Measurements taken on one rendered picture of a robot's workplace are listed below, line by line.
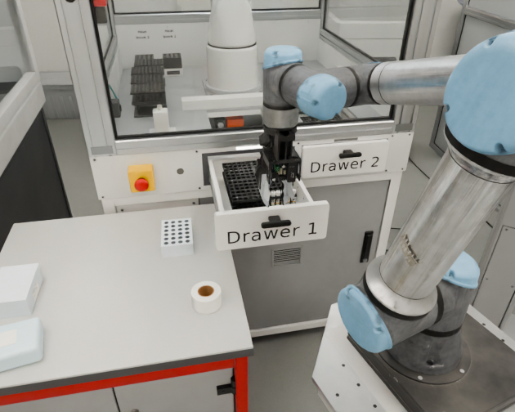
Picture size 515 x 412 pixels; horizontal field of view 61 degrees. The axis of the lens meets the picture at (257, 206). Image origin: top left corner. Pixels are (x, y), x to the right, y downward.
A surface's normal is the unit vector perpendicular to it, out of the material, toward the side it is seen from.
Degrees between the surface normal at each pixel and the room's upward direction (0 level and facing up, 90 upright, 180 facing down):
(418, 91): 107
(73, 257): 0
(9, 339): 0
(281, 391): 0
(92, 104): 90
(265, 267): 90
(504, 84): 81
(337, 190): 90
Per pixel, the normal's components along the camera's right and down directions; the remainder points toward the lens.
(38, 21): 0.11, 0.54
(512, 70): -0.84, 0.16
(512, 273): -0.50, 0.47
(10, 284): 0.00, -0.84
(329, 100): 0.50, 0.47
